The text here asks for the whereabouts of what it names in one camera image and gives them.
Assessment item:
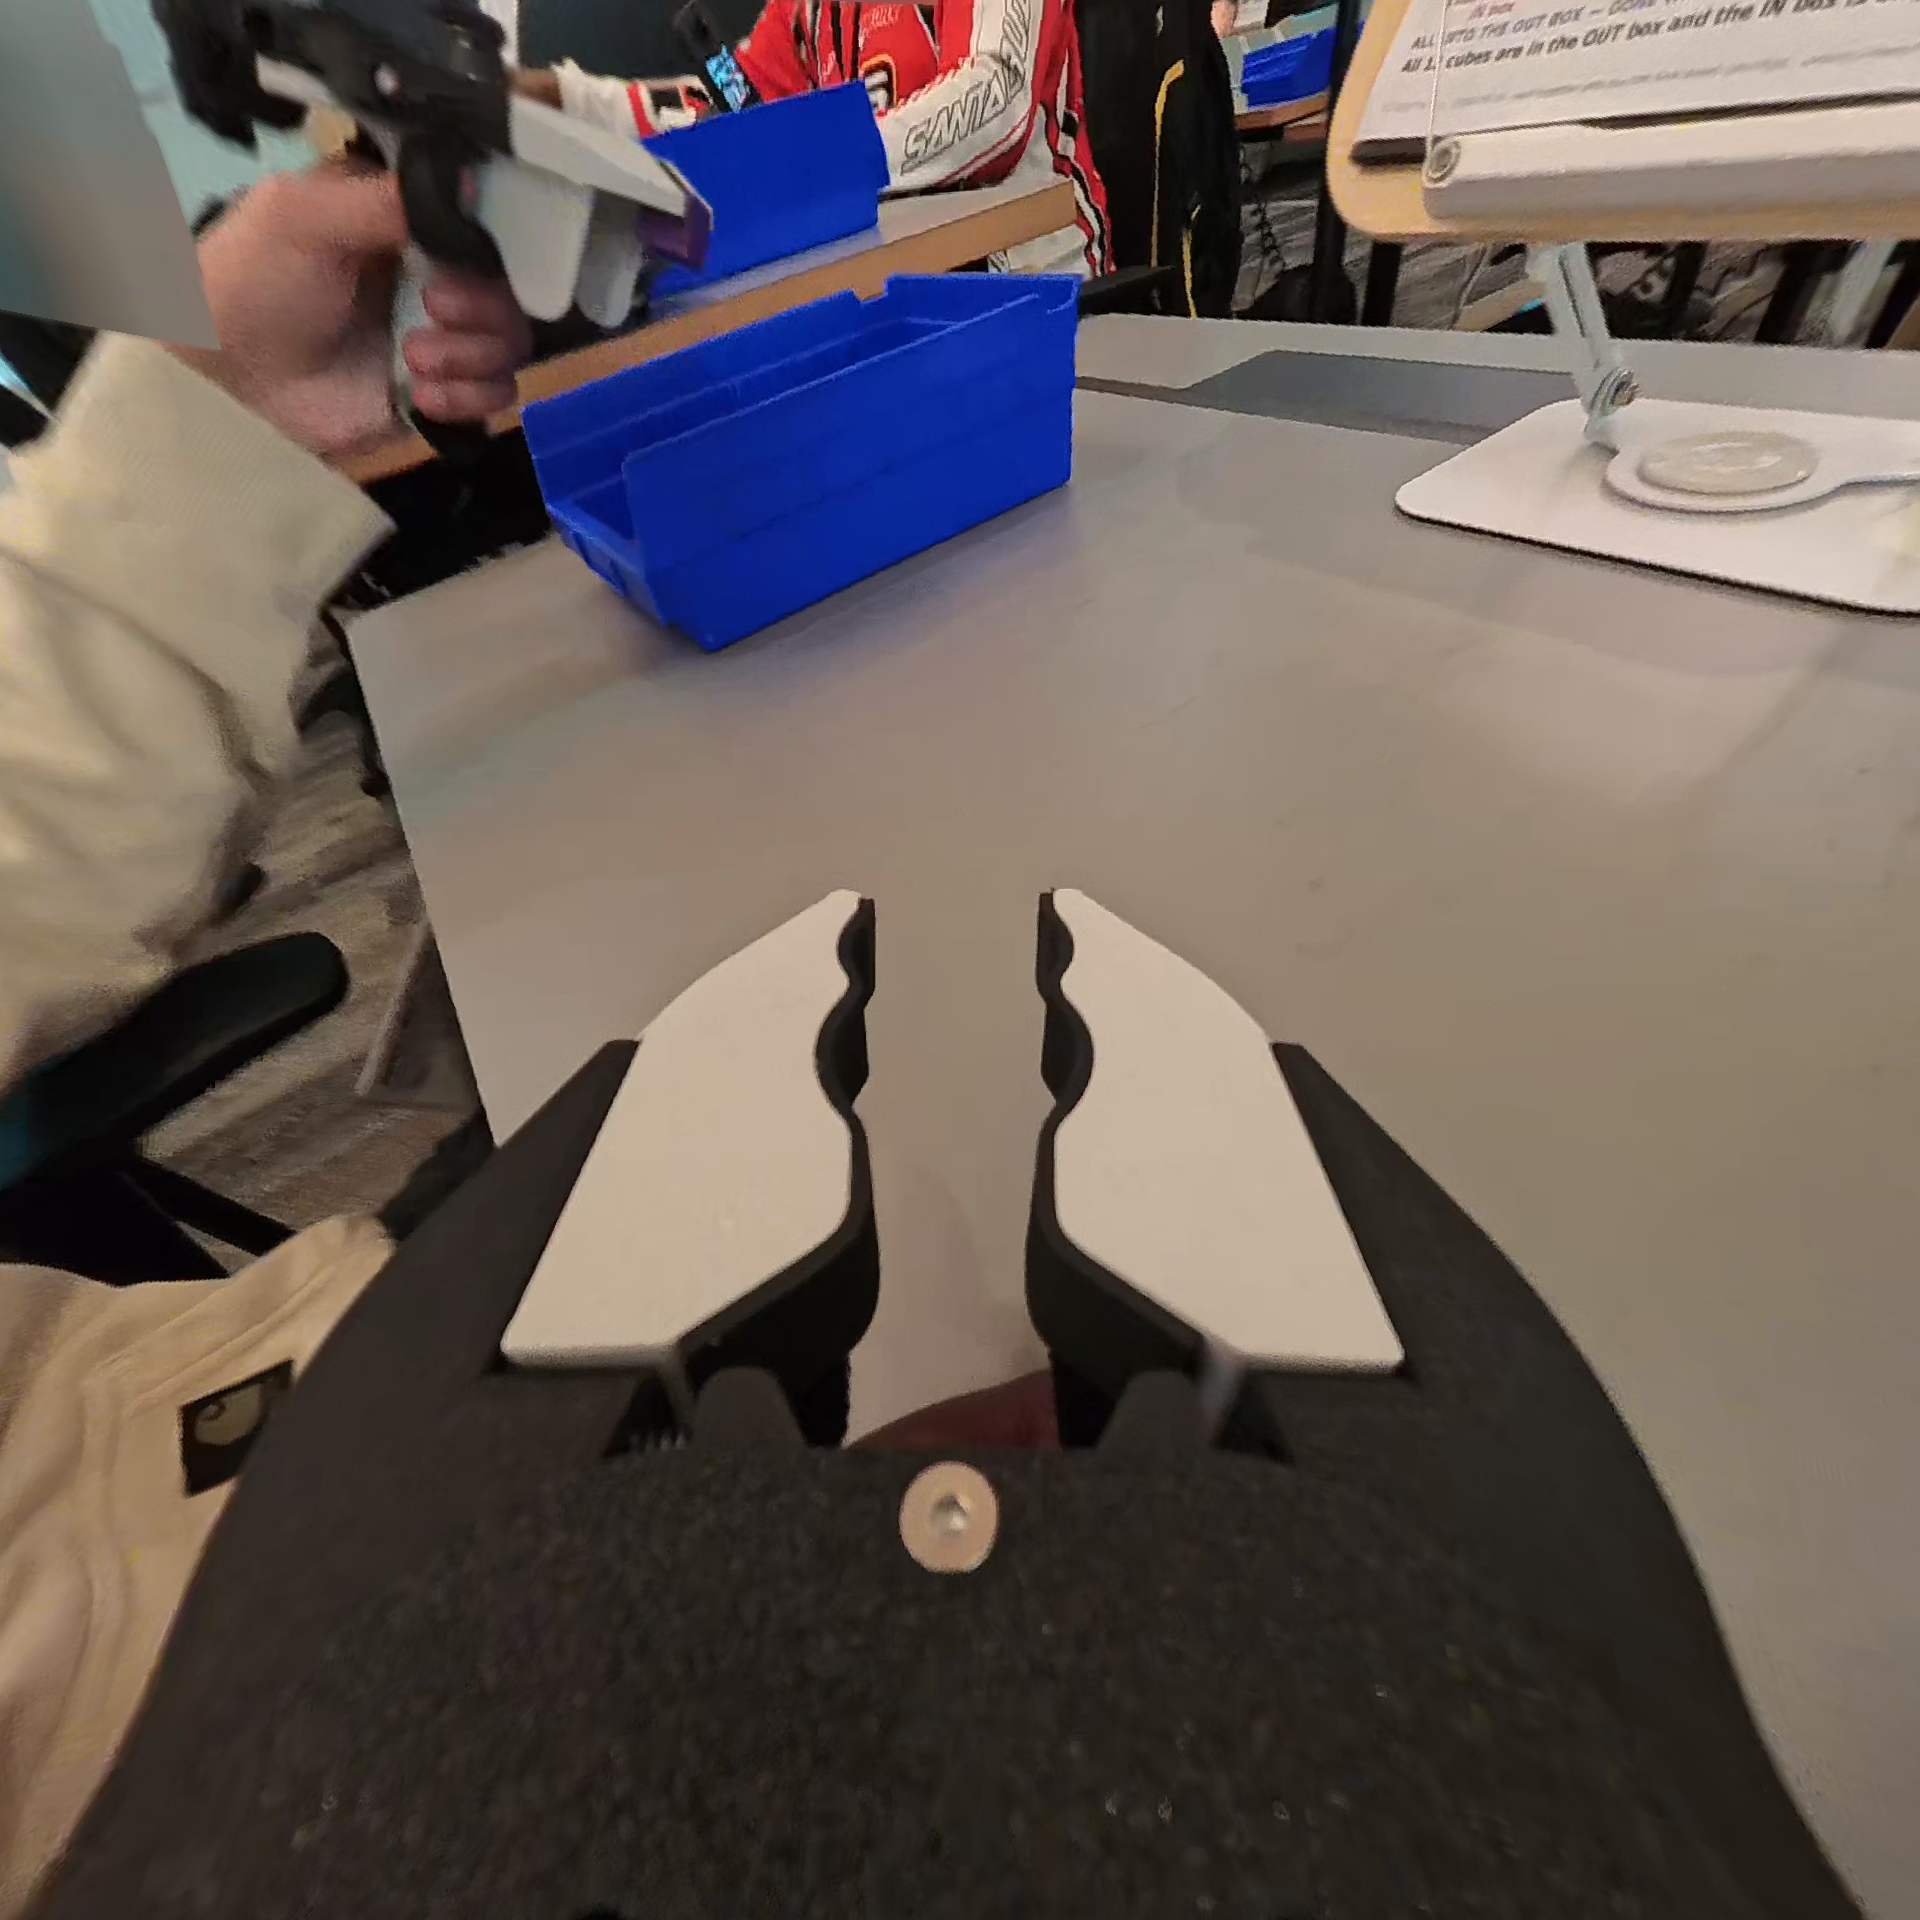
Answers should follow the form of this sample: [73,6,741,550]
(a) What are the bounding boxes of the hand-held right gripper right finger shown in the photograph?
[1026,886,1405,1447]

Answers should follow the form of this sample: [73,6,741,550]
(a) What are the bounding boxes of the black jacket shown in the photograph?
[1077,0,1248,320]

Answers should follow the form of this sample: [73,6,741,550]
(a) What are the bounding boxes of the blue plastic bin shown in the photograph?
[518,272,1085,656]
[638,81,890,301]

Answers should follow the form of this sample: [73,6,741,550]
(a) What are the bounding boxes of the black office chair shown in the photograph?
[0,931,353,1279]

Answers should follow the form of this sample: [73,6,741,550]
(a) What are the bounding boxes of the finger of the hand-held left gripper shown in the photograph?
[477,151,665,332]
[508,93,715,225]

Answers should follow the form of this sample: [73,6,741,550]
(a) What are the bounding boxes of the person's left hand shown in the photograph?
[193,164,538,454]

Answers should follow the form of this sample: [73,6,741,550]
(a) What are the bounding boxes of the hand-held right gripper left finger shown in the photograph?
[501,886,883,1447]

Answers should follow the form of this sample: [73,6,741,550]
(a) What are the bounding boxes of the person's left forearm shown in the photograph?
[0,329,401,1086]

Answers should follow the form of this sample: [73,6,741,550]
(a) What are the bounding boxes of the small blue bin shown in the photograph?
[1242,27,1346,110]

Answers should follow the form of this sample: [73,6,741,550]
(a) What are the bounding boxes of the printed instruction sheet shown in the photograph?
[1352,0,1920,167]

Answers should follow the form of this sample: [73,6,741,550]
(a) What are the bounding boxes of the brown wooden desk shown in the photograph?
[344,180,1082,485]

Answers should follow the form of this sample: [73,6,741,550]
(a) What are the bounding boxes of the instruction sheet on stand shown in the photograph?
[1329,0,1920,616]

